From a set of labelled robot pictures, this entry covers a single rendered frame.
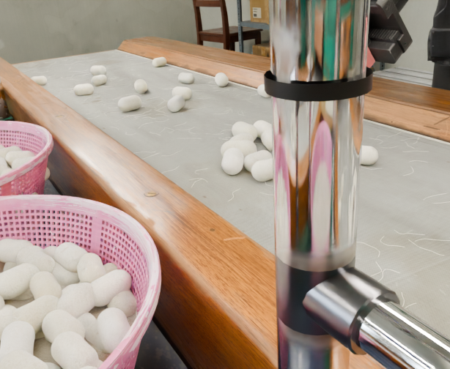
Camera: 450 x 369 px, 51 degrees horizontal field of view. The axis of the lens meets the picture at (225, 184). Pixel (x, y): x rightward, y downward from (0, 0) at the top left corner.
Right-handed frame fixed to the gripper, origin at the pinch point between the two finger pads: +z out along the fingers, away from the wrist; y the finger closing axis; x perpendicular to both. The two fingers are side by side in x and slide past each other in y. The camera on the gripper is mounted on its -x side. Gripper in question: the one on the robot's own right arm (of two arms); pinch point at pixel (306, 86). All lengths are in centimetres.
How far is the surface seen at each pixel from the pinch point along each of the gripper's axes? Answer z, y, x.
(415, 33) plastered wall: -145, -155, 162
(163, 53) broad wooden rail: -8, -70, 15
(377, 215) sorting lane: 7.9, 13.1, 3.3
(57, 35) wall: -37, -448, 76
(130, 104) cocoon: 9.6, -31.4, 0.1
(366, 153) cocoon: 1.8, 5.6, 6.4
